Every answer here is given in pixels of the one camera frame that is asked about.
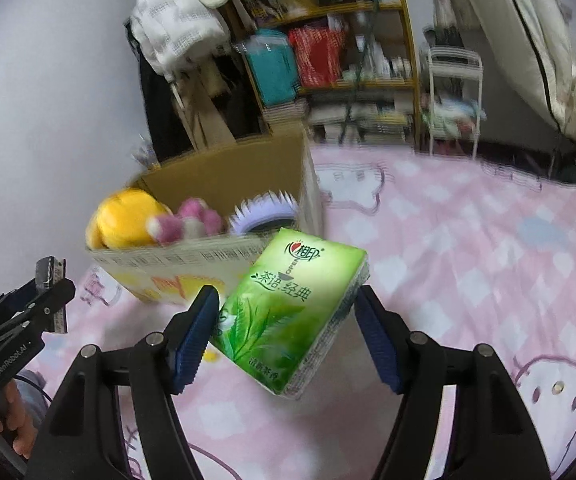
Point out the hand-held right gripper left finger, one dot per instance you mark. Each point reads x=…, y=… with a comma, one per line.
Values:
x=193, y=345

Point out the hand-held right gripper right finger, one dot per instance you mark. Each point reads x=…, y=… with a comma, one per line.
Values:
x=377, y=340

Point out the cream padded chair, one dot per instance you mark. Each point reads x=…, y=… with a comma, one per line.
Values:
x=532, y=35

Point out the red patterned bag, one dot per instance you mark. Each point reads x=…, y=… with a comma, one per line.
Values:
x=318, y=55

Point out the pile of books and papers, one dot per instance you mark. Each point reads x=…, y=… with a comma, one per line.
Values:
x=377, y=120

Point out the pink bear plush toy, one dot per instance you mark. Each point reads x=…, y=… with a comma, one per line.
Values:
x=190, y=225

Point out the pink printed bedsheet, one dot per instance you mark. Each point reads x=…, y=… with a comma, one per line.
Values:
x=467, y=260

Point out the white puffer jacket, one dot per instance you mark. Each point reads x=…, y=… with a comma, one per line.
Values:
x=178, y=20

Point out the black coat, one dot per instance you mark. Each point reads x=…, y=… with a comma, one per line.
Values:
x=163, y=110

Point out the green pole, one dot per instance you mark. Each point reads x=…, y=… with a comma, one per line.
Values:
x=362, y=70

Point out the row of small bottles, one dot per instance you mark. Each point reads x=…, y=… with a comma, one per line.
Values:
x=392, y=65

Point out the teal bag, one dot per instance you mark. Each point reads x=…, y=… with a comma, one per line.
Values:
x=273, y=70

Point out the printed cardboard box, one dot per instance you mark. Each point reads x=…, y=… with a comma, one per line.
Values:
x=248, y=170

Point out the green tissue pack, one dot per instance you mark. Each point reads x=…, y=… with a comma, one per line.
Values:
x=288, y=300

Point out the white trolley cart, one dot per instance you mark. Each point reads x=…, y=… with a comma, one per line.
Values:
x=455, y=57

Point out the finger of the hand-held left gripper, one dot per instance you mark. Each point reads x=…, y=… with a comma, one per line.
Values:
x=48, y=272
x=43, y=310

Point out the person's left hand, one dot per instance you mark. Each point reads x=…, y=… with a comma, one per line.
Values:
x=15, y=420

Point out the wooden shelf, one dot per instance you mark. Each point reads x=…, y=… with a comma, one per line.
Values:
x=410, y=35

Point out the printed plastic bag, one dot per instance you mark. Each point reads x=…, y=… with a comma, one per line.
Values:
x=148, y=155

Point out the stack of books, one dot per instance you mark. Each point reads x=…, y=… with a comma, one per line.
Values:
x=285, y=112

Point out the purple-haired plush doll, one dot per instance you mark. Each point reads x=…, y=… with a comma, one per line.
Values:
x=263, y=210

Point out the beige coat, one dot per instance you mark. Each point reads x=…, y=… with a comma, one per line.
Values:
x=208, y=115

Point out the yellow plush toy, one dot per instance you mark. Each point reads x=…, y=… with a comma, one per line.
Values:
x=123, y=217

